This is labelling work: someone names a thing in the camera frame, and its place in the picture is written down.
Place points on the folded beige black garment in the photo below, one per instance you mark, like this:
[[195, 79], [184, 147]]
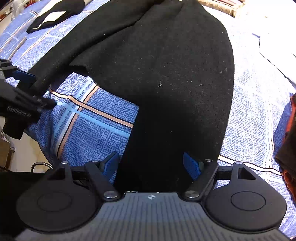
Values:
[[56, 12]]

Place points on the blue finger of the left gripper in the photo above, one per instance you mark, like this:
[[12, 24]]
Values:
[[8, 70]]

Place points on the black knit garment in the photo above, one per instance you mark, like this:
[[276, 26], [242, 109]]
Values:
[[174, 61]]

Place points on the blue plaid bed sheet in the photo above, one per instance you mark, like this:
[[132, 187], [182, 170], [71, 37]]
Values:
[[88, 122]]

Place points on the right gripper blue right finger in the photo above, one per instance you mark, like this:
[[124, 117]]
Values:
[[202, 173]]

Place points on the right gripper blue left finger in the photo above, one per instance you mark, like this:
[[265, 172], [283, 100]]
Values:
[[100, 173]]

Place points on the white garment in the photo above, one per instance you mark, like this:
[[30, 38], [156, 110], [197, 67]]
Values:
[[274, 23]]

